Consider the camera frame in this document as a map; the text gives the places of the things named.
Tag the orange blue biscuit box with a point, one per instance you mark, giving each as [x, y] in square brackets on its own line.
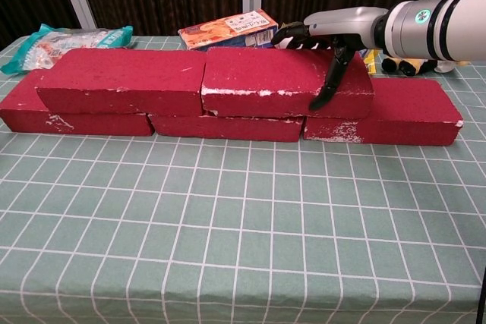
[224, 32]

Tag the red brick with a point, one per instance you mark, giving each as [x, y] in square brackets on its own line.
[266, 73]
[228, 128]
[410, 111]
[19, 119]
[121, 73]

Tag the red brick front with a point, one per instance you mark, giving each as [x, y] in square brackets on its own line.
[266, 73]

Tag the silver white yellow package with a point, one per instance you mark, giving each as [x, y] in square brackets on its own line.
[369, 62]

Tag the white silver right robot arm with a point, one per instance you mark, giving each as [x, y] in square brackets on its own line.
[436, 28]

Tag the teal white snack bag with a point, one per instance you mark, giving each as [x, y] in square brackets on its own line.
[57, 45]

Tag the black white plush doll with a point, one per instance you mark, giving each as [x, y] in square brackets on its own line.
[410, 66]

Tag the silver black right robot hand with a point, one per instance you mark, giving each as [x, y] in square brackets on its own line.
[341, 22]

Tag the green white grid tablecloth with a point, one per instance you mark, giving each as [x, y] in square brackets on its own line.
[228, 225]

